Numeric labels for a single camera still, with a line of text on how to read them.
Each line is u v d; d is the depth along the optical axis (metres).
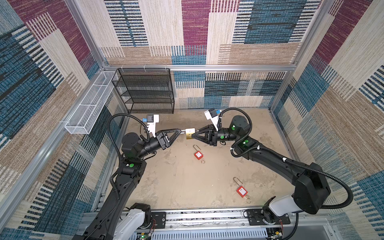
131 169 0.52
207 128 0.63
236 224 0.73
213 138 0.60
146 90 1.11
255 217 0.73
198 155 0.94
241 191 0.81
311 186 0.42
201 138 0.63
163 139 0.57
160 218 0.74
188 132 0.63
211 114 0.60
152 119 0.59
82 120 0.91
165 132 0.61
